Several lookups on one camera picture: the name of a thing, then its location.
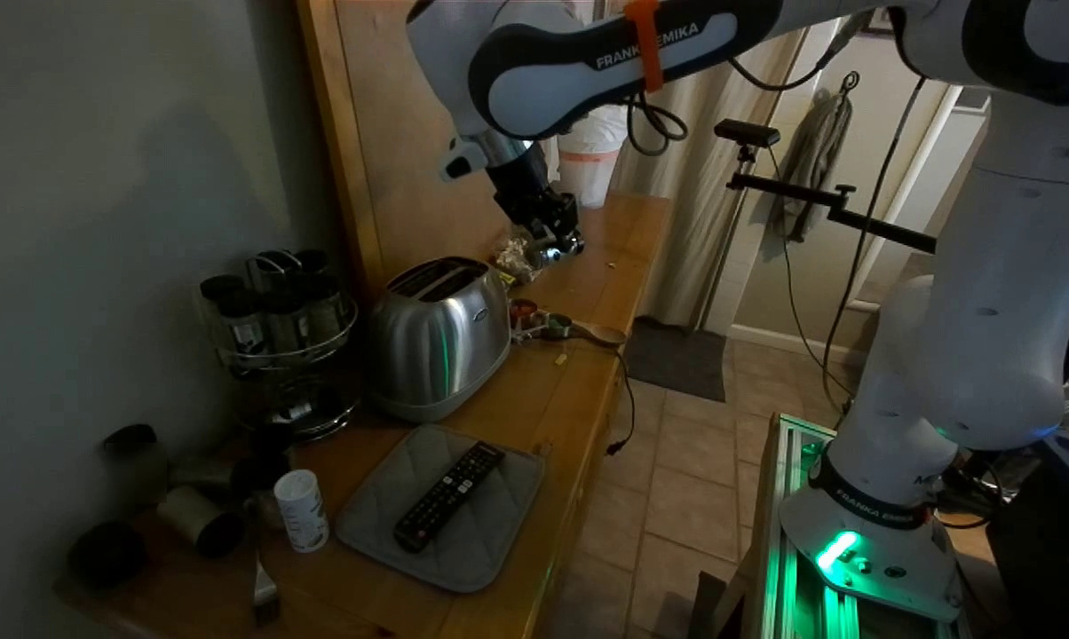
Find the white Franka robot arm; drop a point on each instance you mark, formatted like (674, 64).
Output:
(1008, 333)

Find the black remote control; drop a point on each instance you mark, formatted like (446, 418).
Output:
(446, 497)

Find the small items on counter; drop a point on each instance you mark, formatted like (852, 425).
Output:
(590, 336)

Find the beige curtain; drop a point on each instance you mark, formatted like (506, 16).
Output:
(697, 259)

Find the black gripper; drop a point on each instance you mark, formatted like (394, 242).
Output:
(537, 198)

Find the hanging item on door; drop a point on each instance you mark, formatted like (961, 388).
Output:
(813, 154)

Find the wooden cabinet side panel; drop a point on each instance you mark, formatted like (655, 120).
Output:
(378, 179)

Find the white bucket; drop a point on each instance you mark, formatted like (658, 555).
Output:
(590, 164)

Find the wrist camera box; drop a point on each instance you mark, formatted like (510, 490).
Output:
(462, 161)

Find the grey door mat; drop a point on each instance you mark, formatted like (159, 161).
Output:
(675, 358)

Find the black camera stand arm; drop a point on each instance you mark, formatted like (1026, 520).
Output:
(866, 222)

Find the white plastic bottle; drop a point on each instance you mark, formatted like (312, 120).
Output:
(302, 510)

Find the spice rack carousel with jars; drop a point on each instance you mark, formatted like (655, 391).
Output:
(287, 321)

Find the dark round tin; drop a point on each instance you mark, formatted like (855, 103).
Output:
(109, 555)

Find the robot base stand green light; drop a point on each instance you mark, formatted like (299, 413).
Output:
(794, 571)

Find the black camera on stand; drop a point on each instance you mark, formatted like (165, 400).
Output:
(749, 132)

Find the grey pot holder cloth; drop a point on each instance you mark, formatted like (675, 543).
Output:
(485, 533)

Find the patterned white cloth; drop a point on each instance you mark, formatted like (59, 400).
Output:
(518, 259)

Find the metal tin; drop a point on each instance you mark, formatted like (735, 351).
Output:
(133, 459)
(201, 520)

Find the dark blue box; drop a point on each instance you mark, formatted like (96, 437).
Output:
(1067, 533)

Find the silver toaster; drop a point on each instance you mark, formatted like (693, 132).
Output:
(440, 342)

